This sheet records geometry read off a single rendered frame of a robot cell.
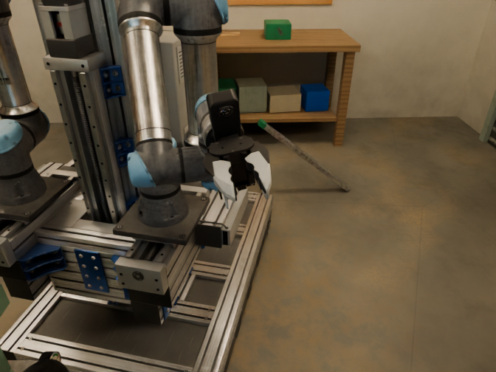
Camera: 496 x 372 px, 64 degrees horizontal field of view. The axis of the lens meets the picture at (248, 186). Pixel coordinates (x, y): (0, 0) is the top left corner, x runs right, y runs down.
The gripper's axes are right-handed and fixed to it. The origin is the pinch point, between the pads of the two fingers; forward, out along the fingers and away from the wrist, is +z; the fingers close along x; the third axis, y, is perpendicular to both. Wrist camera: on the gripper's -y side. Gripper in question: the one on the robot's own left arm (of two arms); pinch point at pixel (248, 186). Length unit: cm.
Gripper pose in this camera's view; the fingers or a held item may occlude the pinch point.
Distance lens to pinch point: 53.5
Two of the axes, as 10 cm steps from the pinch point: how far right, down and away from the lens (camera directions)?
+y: 1.3, 8.2, 5.5
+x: -9.6, 2.3, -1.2
